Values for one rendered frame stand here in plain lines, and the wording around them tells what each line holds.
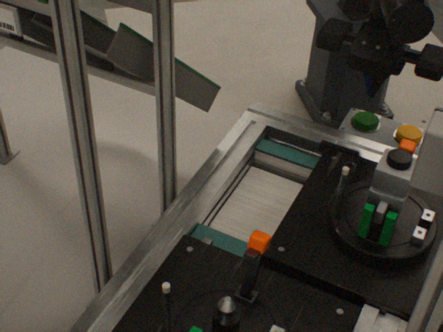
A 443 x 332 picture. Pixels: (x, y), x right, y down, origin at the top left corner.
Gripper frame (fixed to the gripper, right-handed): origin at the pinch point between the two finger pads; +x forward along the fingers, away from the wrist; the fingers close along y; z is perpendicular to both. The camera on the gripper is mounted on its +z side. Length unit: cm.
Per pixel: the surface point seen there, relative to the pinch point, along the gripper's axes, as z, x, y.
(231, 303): 47.2, -0.2, -1.1
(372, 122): 0.8, 7.7, 1.2
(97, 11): -146, 106, -164
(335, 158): 11.6, 7.7, -1.1
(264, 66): -21.4, 19.2, -26.3
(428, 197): 13.0, 7.9, 13.1
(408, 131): 0.1, 7.7, 6.8
